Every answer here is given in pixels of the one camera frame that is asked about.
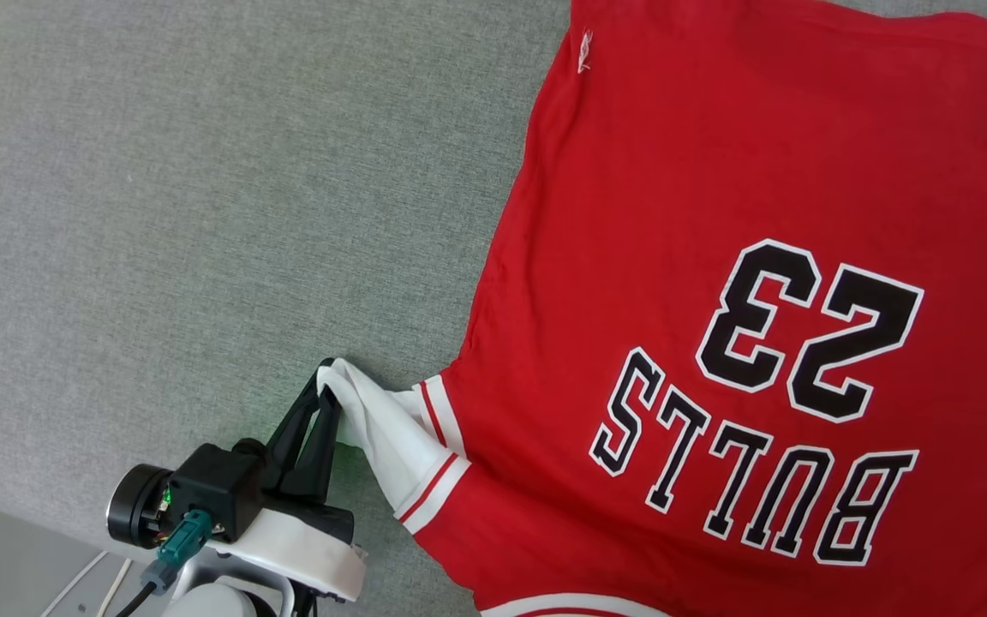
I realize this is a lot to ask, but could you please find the thin white floor cable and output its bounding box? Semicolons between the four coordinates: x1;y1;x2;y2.
98;558;133;617
38;549;109;617

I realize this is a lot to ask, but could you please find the red Bulls 23 jersey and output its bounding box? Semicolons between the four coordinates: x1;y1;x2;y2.
332;0;987;617

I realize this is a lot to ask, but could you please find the white and grey left gripper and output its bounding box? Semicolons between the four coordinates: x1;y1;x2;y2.
205;358;368;603

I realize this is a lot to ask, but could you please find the black cable with teal connector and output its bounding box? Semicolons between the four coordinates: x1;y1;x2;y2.
115;508;214;617

